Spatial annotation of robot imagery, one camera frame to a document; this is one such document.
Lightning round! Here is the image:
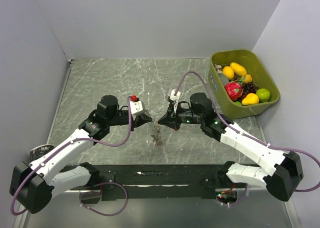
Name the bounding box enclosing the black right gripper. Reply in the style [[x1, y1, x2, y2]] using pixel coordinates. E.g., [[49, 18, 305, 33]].
[[157, 101, 204, 131]]

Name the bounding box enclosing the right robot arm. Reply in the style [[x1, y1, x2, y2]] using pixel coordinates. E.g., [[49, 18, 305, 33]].
[[158, 89, 303, 202]]

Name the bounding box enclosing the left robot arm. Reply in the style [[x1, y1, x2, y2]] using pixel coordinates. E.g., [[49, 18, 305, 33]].
[[9, 95, 152, 214]]

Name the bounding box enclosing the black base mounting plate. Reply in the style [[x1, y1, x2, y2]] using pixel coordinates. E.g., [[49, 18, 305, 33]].
[[78, 164, 245, 201]]

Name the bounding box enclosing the grey bottle in bin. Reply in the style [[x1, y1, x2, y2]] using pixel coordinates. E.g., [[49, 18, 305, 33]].
[[214, 64, 229, 86]]

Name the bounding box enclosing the red dragon fruit toy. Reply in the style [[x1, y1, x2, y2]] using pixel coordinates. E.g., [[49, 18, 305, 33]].
[[224, 81, 243, 102]]

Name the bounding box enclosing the yellow lemon toy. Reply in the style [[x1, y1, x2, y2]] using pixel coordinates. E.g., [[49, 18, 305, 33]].
[[222, 66, 235, 80]]

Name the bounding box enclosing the yellow mango toy lower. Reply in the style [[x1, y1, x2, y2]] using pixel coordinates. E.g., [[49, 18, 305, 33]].
[[241, 93, 260, 106]]

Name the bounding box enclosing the yellow mango toy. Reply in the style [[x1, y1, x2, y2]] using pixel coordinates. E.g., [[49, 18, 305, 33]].
[[230, 62, 247, 77], [241, 93, 260, 106]]

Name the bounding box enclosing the dark purple grapes toy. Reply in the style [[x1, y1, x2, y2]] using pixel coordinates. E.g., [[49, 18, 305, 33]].
[[242, 82, 258, 95]]

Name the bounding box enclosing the yellow mango toy upper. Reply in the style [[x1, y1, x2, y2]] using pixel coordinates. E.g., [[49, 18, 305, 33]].
[[230, 62, 247, 77]]

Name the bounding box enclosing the green lime toy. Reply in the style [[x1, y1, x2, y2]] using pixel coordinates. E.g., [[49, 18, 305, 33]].
[[255, 88, 271, 103]]

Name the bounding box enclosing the olive green plastic bin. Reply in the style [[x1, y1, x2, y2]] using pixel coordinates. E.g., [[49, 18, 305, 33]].
[[208, 49, 280, 119]]

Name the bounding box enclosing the black tape roll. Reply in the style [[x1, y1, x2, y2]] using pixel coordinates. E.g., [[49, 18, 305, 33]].
[[29, 144, 55, 162]]

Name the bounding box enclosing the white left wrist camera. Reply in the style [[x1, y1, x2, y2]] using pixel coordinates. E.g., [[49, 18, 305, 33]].
[[129, 101, 146, 120]]

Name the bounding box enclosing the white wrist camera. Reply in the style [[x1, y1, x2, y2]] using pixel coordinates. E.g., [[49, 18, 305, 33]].
[[129, 101, 146, 120], [165, 89, 181, 113]]

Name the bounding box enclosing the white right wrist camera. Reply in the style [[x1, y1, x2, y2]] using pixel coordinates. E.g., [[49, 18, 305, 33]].
[[165, 89, 181, 113]]

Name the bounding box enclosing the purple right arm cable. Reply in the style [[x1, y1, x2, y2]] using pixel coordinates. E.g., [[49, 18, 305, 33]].
[[174, 71, 320, 192]]

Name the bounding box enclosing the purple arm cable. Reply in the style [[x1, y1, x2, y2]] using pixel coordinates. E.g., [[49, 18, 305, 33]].
[[174, 71, 320, 192], [9, 95, 138, 216]]

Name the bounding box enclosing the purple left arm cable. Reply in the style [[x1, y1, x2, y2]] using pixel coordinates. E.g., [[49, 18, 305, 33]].
[[9, 95, 138, 216]]

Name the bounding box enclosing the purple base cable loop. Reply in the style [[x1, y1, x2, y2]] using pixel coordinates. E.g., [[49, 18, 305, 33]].
[[79, 182, 129, 217]]

